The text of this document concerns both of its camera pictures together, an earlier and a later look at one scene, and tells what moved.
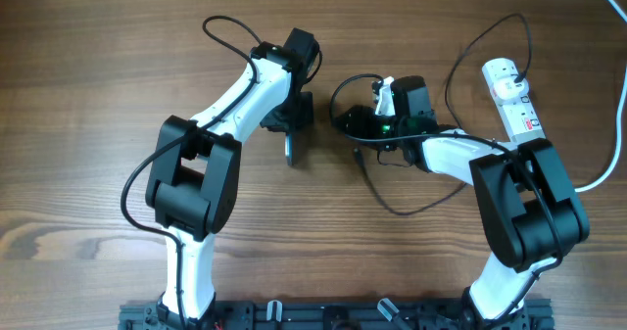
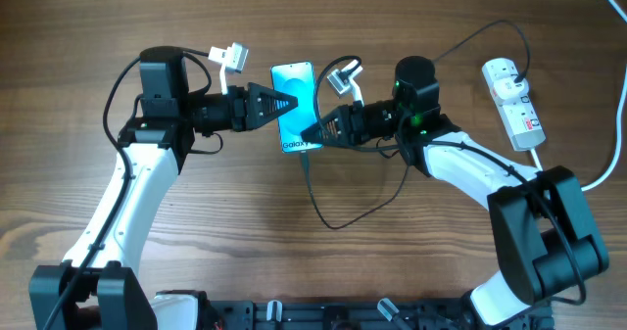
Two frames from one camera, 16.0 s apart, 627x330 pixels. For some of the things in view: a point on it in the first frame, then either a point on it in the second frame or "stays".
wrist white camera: x=386 y=99 → x=342 y=80
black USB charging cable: x=417 y=211 → x=356 y=222
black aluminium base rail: x=333 y=314 stays
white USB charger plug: x=507 y=88 stays
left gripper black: x=306 y=116 → x=246 y=110
